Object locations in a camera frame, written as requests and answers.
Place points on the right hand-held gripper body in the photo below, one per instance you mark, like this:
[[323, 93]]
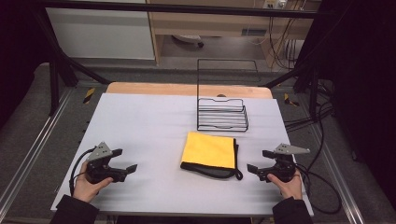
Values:
[[285, 168]]

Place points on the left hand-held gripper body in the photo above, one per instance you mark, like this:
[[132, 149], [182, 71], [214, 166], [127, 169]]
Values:
[[99, 169]]

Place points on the person's right hand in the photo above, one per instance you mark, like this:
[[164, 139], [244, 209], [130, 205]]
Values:
[[291, 189]]

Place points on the person's left hand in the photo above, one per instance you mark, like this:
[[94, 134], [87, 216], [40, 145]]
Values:
[[84, 188]]

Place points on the white table cover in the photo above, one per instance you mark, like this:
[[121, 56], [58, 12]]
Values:
[[149, 130]]

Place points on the yellow cloth with black trim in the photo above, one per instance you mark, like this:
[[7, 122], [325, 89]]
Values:
[[208, 151]]

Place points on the yellow black floor tape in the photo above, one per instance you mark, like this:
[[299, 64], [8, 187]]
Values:
[[89, 95], [289, 100]]

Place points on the wooden table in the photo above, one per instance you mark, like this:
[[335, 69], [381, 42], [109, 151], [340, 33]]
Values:
[[174, 89]]

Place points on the white cabinet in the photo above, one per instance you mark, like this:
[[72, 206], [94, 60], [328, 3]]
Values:
[[99, 34]]

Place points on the black curtain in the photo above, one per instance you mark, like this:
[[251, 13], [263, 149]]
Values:
[[364, 77], [15, 56]]

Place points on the office chair base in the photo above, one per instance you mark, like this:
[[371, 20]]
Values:
[[190, 39]]

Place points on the wooden desk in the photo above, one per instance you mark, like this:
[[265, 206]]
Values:
[[218, 25]]

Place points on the white power strip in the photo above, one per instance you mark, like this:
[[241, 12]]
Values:
[[274, 3]]

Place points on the aluminium floor rail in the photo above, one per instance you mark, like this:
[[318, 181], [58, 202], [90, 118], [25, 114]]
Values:
[[34, 149], [339, 177]]

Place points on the black metal frame stand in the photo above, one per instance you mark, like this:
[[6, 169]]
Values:
[[313, 90], [54, 77]]

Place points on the black metal frame crossbar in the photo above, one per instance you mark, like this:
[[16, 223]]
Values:
[[186, 9]]

